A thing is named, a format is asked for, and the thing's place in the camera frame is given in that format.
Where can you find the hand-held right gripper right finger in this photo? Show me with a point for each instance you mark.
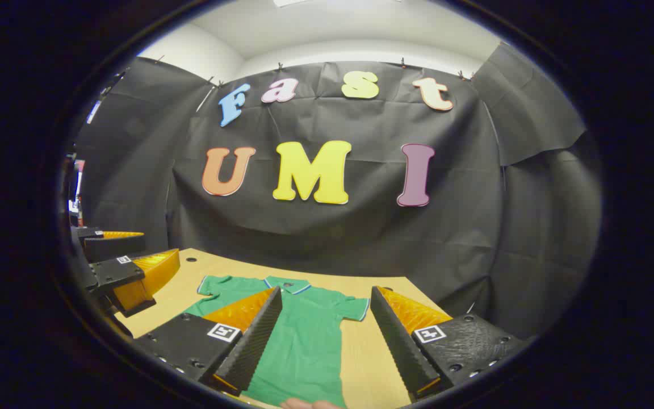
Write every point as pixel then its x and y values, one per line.
pixel 398 341

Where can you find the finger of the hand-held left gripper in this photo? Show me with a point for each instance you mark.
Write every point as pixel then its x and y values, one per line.
pixel 117 274
pixel 114 247

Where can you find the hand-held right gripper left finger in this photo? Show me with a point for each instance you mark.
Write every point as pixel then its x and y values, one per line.
pixel 253 341

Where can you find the green T-shirt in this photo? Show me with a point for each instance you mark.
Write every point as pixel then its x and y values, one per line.
pixel 310 335

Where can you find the computer monitor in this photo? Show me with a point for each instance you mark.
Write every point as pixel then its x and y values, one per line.
pixel 79 183

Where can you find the black backdrop cloth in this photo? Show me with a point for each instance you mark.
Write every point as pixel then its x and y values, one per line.
pixel 361 238

